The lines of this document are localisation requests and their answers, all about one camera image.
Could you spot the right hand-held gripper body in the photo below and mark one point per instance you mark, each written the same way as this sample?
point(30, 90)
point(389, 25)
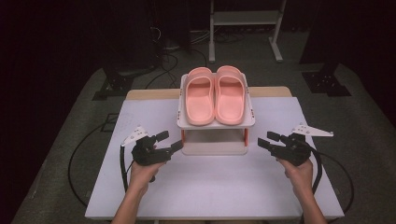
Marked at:
point(292, 152)

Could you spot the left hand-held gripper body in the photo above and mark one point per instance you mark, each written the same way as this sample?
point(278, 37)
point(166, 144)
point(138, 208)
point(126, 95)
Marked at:
point(149, 154)

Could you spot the white shoe rack orange legs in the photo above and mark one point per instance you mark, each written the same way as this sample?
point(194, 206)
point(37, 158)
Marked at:
point(214, 146)

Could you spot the pink rubber slipper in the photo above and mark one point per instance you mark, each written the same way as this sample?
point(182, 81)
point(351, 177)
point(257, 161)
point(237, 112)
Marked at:
point(199, 99)
point(229, 96)

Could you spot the person's left hand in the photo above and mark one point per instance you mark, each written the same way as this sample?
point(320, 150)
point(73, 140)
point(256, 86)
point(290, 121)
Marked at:
point(143, 175)

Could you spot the person's right hand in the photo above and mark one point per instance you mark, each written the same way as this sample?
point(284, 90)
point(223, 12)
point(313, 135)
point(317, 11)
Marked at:
point(300, 175)

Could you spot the black stand base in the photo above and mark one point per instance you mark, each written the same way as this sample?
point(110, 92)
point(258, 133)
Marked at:
point(113, 85)
point(327, 82)

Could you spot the white metal stand frame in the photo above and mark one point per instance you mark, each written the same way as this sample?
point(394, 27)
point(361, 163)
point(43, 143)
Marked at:
point(246, 18)

